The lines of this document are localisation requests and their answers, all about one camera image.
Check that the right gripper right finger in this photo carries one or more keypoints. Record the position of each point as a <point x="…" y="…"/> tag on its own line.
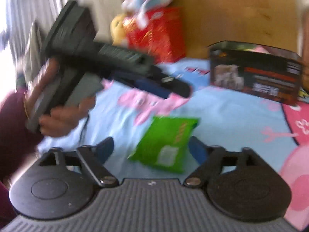
<point x="209" y="159"/>

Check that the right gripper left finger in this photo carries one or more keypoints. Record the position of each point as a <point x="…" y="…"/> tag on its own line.
<point x="92" y="159"/>

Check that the maroon sleeved forearm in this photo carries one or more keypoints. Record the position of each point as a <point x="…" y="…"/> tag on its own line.
<point x="16" y="143"/>

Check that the bright green snack packet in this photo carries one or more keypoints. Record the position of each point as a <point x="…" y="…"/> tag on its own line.
<point x="165" y="143"/>

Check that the black milk carton box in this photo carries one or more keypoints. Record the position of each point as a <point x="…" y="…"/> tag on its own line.
<point x="264" y="71"/>

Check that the yellow plush chick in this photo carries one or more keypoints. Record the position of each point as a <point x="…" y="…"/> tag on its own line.
<point x="117" y="31"/>

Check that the red gift bag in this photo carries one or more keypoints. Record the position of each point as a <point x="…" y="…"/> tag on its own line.
<point x="163" y="36"/>

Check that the person's left hand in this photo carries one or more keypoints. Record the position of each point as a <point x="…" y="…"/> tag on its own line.
<point x="61" y="120"/>

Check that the large cardboard sheet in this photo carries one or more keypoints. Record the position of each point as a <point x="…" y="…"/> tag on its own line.
<point x="269" y="22"/>

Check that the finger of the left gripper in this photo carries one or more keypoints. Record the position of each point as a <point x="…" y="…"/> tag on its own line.
<point x="142" y="83"/>

